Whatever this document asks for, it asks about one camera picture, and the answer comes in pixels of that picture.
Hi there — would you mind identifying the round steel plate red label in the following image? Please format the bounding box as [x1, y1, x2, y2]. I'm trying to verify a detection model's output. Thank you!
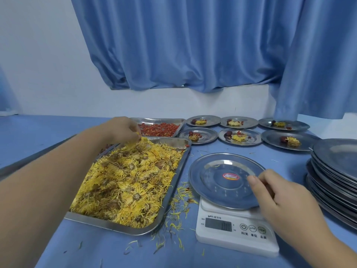
[188, 153, 266, 210]

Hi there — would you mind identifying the blue tablecloth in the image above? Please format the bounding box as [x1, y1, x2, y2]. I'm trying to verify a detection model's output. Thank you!
[0, 114, 357, 268]

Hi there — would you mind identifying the person's right hand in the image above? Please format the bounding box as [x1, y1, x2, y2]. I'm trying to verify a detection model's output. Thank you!
[247, 169, 332, 249]

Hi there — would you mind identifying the person's left hand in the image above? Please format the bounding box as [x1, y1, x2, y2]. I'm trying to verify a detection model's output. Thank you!
[103, 116, 142, 146]

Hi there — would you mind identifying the pile of yellow chrysanthemums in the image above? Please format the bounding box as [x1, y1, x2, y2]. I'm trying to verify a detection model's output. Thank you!
[70, 138, 186, 229]

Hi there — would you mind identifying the wide blue curtain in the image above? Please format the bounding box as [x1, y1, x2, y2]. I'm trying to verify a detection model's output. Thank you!
[70, 0, 305, 94]

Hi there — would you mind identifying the pale blue side curtain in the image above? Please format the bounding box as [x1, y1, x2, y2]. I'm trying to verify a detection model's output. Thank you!
[0, 67, 20, 117]

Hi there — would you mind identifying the person's left forearm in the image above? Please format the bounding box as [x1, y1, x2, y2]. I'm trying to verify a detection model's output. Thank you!
[0, 128, 120, 268]

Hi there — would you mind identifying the white digital kitchen scale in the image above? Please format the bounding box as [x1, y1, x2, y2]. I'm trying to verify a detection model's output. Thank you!
[195, 197, 280, 258]

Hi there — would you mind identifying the rectangular steel tray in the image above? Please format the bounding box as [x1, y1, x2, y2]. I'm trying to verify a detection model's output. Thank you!
[0, 134, 77, 181]
[129, 117, 187, 138]
[64, 136, 192, 236]

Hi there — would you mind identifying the narrow blue curtain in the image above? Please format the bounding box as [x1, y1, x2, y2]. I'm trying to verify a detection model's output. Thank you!
[272, 0, 357, 120]

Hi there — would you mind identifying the stack of steel plates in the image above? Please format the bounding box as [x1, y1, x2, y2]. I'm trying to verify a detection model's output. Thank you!
[305, 138, 357, 231]

